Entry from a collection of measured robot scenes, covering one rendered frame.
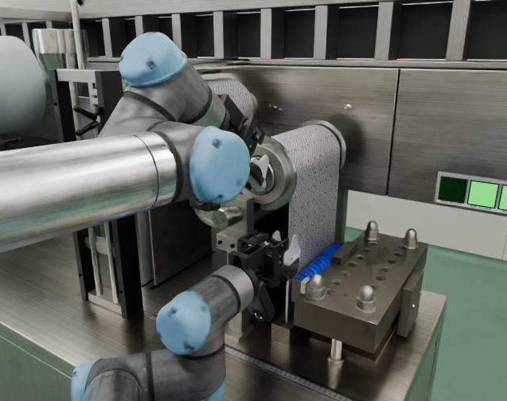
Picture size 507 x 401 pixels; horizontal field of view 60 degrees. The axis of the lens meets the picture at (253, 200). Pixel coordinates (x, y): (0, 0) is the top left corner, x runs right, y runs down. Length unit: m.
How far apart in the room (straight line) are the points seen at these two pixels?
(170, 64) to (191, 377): 0.43
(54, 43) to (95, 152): 0.96
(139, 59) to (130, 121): 0.08
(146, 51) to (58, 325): 0.71
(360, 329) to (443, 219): 2.80
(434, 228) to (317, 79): 2.63
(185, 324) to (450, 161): 0.69
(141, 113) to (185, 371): 0.37
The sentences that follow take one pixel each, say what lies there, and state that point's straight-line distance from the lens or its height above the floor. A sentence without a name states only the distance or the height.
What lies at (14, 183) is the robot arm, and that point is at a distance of 0.35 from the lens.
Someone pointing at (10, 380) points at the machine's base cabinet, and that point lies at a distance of 1.35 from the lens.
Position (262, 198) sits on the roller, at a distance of 0.85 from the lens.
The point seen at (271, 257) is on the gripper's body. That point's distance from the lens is 0.75.
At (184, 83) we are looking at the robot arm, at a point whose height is 1.44.
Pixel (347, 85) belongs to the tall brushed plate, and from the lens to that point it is 1.10.
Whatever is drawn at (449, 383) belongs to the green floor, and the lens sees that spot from 2.41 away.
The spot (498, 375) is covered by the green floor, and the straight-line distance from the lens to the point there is 2.55.
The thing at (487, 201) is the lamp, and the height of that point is 1.17.
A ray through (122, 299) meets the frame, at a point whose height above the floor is 0.95.
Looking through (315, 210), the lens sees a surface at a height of 1.15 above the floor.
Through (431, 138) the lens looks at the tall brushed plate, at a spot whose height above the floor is 1.29.
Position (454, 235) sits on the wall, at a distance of 3.61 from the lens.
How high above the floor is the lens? 1.47
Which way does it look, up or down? 19 degrees down
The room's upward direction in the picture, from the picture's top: straight up
